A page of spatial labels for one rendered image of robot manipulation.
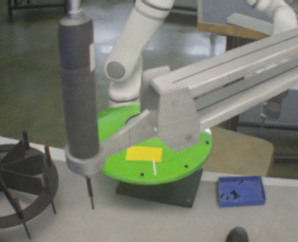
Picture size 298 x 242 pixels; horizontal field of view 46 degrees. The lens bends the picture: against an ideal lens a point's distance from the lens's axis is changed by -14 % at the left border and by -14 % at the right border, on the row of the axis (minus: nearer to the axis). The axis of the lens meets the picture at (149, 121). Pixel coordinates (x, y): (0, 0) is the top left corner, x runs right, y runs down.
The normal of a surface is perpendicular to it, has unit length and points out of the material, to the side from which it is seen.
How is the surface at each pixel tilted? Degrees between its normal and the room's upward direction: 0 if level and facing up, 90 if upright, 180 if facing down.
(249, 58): 12
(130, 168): 24
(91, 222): 0
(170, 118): 90
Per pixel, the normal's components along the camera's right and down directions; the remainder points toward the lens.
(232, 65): -0.18, -0.75
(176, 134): 0.39, 0.53
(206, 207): 0.01, -0.82
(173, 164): 0.18, -0.54
